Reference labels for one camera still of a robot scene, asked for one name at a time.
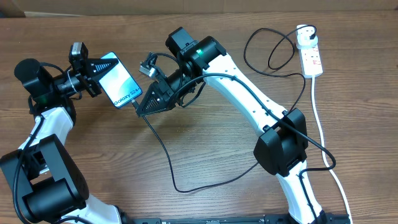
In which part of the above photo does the blue Samsung Galaxy smartphone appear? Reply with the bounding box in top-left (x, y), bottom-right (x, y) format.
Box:
top-left (99, 52), bottom-right (142, 109)

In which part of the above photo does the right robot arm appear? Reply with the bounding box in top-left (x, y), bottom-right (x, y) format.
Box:
top-left (136, 27), bottom-right (323, 223)

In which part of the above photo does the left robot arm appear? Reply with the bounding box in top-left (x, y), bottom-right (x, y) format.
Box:
top-left (1, 56), bottom-right (130, 223)

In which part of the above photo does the white charger plug adapter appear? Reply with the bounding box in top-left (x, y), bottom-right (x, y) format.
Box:
top-left (295, 24), bottom-right (318, 50)

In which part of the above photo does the white power strip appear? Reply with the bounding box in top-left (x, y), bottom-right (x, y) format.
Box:
top-left (295, 24), bottom-right (323, 79)

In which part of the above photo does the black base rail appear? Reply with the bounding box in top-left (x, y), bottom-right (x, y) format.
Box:
top-left (123, 212), bottom-right (351, 224)

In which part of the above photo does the white power strip cord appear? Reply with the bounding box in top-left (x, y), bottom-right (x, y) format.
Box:
top-left (310, 76), bottom-right (354, 224)

